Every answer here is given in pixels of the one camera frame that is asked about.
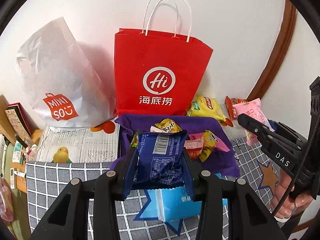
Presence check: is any blue snack packet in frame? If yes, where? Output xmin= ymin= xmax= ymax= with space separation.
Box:
xmin=132 ymin=130 xmax=187 ymax=190

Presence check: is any red festive snack packet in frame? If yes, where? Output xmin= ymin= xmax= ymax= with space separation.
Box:
xmin=185 ymin=146 xmax=202 ymax=160

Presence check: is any person right hand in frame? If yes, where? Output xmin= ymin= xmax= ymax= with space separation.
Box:
xmin=270 ymin=169 xmax=313 ymax=223

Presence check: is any pink yellow chips bag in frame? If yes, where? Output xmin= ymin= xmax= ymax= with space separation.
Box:
xmin=184 ymin=130 xmax=229 ymax=163

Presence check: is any green chicken snack bag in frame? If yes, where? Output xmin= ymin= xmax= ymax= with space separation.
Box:
xmin=130 ymin=132 xmax=139 ymax=148

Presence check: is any brown wooden door frame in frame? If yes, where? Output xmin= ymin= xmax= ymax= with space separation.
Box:
xmin=247 ymin=0 xmax=297 ymax=101

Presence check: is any pale pink snack packet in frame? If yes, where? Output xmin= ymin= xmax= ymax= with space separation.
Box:
xmin=233 ymin=98 xmax=274 ymax=146

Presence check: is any purple towel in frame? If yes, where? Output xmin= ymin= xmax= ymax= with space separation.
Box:
xmin=115 ymin=114 xmax=240 ymax=177

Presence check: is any printed newspaper sheet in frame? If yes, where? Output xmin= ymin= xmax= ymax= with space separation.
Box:
xmin=36 ymin=122 xmax=246 ymax=164

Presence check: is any grey checkered tablecloth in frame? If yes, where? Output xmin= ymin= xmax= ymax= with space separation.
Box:
xmin=26 ymin=138 xmax=278 ymax=239

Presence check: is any yellow Lays chips bag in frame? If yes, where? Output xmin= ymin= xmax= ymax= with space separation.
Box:
xmin=187 ymin=96 xmax=226 ymax=122

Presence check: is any white Miniso plastic bag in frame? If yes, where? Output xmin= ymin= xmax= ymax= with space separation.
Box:
xmin=16 ymin=17 xmax=116 ymax=132

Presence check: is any pink white sausage packet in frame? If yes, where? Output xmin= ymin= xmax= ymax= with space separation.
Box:
xmin=150 ymin=126 xmax=164 ymax=133

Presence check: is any blue tissue pack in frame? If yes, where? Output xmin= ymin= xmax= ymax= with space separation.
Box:
xmin=140 ymin=186 xmax=202 ymax=222

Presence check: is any red Haidilao paper bag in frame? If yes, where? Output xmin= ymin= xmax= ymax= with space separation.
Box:
xmin=113 ymin=0 xmax=214 ymax=117

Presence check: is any orange Lays chips bag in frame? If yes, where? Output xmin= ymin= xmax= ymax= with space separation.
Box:
xmin=225 ymin=96 xmax=248 ymax=120

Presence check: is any brown patterned book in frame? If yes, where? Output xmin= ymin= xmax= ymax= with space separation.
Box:
xmin=4 ymin=102 xmax=32 ymax=139

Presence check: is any yellow triangular snack bag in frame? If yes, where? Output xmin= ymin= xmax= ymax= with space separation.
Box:
xmin=155 ymin=118 xmax=182 ymax=133

